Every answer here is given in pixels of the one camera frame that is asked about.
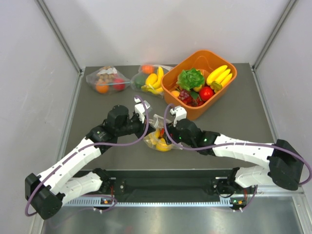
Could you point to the clear bag with nuts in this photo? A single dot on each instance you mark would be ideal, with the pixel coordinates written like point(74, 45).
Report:
point(106, 74)

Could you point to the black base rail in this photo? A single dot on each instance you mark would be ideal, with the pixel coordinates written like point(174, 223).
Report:
point(153, 186)

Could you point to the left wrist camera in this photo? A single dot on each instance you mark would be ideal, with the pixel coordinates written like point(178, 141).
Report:
point(141, 108)

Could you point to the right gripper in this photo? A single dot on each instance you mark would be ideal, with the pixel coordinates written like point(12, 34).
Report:
point(171, 129)

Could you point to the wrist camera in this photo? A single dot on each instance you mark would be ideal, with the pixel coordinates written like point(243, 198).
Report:
point(179, 113)
point(141, 108)

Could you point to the fake red apple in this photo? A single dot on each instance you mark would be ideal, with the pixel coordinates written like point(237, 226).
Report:
point(119, 84)

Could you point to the fake green lettuce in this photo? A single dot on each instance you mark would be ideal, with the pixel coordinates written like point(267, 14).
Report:
point(188, 79)

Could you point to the fake yellow banana bunch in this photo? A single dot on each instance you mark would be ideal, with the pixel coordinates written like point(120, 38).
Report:
point(216, 77)

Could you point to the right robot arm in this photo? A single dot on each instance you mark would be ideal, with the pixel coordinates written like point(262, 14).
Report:
point(273, 163)

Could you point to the fake orange fruit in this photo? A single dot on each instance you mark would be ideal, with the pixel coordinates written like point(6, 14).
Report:
point(102, 87)

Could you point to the clear bag with bananas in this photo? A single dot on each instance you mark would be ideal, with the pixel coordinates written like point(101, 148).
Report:
point(148, 79)

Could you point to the fake yellow pear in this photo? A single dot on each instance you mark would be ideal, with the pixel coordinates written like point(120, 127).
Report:
point(157, 134)

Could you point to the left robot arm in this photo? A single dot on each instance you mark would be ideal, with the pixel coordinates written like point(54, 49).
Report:
point(48, 191)

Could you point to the fake red tomato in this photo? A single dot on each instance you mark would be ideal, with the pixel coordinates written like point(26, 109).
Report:
point(206, 93)

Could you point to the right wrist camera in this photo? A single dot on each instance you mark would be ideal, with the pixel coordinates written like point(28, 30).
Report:
point(179, 113)

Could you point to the fake yellow lemon round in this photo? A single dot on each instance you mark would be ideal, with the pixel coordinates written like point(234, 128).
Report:
point(163, 146)

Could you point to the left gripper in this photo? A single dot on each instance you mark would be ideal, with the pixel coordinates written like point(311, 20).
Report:
point(142, 126)

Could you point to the orange plastic bin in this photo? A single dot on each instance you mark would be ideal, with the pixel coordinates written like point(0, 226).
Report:
point(205, 61)

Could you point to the polka dot zip bag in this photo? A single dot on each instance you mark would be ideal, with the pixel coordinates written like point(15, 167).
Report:
point(158, 122)

